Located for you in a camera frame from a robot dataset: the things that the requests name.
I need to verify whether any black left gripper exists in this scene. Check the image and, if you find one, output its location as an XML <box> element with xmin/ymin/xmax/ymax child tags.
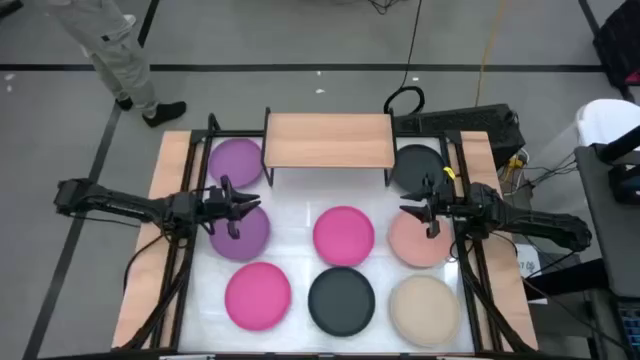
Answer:
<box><xmin>198</xmin><ymin>174</ymin><xmax>263</xmax><ymax>240</ymax></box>

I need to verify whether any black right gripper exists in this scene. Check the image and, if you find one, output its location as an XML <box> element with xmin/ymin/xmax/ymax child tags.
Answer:
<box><xmin>398</xmin><ymin>172</ymin><xmax>454</xmax><ymax>240</ymax></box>

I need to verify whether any dark grey round plate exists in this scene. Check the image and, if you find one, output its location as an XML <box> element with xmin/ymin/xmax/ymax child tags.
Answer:
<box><xmin>392</xmin><ymin>143</ymin><xmax>449</xmax><ymax>195</ymax></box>
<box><xmin>307</xmin><ymin>266</ymin><xmax>377</xmax><ymax>338</ymax></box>

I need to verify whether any purple round plate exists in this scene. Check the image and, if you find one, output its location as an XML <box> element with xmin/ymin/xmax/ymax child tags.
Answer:
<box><xmin>208</xmin><ymin>203</ymin><xmax>272</xmax><ymax>263</ymax></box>
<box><xmin>207</xmin><ymin>137</ymin><xmax>265</xmax><ymax>190</ymax></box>

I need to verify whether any salmon round plate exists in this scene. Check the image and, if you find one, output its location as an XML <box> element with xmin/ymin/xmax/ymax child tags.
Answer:
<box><xmin>387</xmin><ymin>209</ymin><xmax>455</xmax><ymax>270</ymax></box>

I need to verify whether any pink round plate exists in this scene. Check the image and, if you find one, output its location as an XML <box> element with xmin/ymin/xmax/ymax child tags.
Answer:
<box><xmin>224</xmin><ymin>261</ymin><xmax>293</xmax><ymax>332</ymax></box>
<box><xmin>312</xmin><ymin>205</ymin><xmax>376</xmax><ymax>268</ymax></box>

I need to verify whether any beige round plate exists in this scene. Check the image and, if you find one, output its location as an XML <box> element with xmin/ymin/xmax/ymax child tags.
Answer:
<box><xmin>388</xmin><ymin>273</ymin><xmax>462</xmax><ymax>348</ymax></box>

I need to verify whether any wooden shelf with black legs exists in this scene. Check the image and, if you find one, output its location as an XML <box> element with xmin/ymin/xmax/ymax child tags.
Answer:
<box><xmin>260</xmin><ymin>106</ymin><xmax>399</xmax><ymax>189</ymax></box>

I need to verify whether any white glossy table mat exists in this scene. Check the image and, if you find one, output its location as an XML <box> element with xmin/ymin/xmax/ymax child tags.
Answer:
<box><xmin>177</xmin><ymin>134</ymin><xmax>476</xmax><ymax>354</ymax></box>

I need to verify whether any white paper label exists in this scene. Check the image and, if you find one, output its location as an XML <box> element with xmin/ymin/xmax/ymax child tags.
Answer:
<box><xmin>514</xmin><ymin>243</ymin><xmax>542</xmax><ymax>279</ymax></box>

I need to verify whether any person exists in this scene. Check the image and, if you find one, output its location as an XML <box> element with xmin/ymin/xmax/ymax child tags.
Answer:
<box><xmin>44</xmin><ymin>0</ymin><xmax>188</xmax><ymax>129</ymax></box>

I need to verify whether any grey side desk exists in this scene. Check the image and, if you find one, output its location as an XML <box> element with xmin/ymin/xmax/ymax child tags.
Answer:
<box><xmin>573</xmin><ymin>142</ymin><xmax>640</xmax><ymax>301</ymax></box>

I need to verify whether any white plastic container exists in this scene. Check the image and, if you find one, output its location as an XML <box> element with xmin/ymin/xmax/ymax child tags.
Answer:
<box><xmin>574</xmin><ymin>98</ymin><xmax>640</xmax><ymax>149</ymax></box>

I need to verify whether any black desk equipment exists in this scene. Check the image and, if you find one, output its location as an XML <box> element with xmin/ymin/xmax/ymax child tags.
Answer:
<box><xmin>593</xmin><ymin>124</ymin><xmax>640</xmax><ymax>206</ymax></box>

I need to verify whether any laptop keyboard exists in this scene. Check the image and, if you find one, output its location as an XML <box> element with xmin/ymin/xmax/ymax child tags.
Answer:
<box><xmin>617</xmin><ymin>299</ymin><xmax>640</xmax><ymax>351</ymax></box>

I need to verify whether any black fabric bag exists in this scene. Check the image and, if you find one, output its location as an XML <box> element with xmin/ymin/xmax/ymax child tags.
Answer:
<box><xmin>592</xmin><ymin>0</ymin><xmax>640</xmax><ymax>101</ymax></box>

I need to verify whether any black aluminium table frame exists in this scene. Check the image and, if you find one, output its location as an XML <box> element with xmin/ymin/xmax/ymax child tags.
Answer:
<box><xmin>117</xmin><ymin>112</ymin><xmax>539</xmax><ymax>360</ymax></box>

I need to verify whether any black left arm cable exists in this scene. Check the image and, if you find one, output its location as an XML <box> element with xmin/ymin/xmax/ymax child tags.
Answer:
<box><xmin>122</xmin><ymin>232</ymin><xmax>169</xmax><ymax>294</ymax></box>

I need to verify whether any black floor cable bundle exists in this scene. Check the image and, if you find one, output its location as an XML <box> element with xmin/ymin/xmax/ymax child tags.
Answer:
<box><xmin>502</xmin><ymin>149</ymin><xmax>579</xmax><ymax>196</ymax></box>

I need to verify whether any black hanging cable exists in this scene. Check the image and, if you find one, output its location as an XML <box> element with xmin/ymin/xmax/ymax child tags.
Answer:
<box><xmin>382</xmin><ymin>0</ymin><xmax>426</xmax><ymax>115</ymax></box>

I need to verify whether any yellow hanging cable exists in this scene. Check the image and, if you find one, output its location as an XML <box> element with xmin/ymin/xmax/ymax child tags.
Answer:
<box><xmin>473</xmin><ymin>0</ymin><xmax>509</xmax><ymax>107</ymax></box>

